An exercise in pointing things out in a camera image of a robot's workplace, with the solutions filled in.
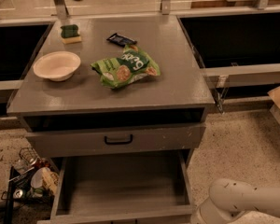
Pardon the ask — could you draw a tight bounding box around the grey drawer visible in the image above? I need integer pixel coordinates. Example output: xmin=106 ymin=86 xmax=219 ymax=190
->
xmin=37 ymin=151 xmax=193 ymax=224
xmin=26 ymin=124 xmax=205 ymax=158

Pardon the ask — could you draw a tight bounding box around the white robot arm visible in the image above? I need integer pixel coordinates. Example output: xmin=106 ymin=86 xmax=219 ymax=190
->
xmin=190 ymin=178 xmax=280 ymax=224

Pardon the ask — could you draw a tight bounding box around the grey wooden drawer cabinet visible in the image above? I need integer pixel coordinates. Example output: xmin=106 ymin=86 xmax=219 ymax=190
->
xmin=7 ymin=14 xmax=216 ymax=161

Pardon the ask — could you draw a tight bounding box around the grey top drawer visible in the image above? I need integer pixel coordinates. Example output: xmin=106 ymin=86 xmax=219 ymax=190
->
xmin=26 ymin=124 xmax=205 ymax=158

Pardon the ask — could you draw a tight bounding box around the green chip bag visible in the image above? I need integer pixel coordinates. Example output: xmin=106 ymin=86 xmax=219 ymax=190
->
xmin=91 ymin=45 xmax=161 ymax=89

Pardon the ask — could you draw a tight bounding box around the dark blue snack wrapper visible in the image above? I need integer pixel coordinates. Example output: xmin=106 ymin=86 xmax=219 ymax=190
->
xmin=107 ymin=33 xmax=137 ymax=47

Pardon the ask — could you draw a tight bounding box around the white paper bowl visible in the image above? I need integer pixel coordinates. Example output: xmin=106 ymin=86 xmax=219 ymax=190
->
xmin=33 ymin=51 xmax=81 ymax=81

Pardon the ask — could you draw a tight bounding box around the green yellow sponge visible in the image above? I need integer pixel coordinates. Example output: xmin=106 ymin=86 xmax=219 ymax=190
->
xmin=61 ymin=24 xmax=81 ymax=44

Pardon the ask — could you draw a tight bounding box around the black wire dish rack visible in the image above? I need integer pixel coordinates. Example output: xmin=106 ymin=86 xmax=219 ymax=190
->
xmin=1 ymin=147 xmax=59 ymax=224

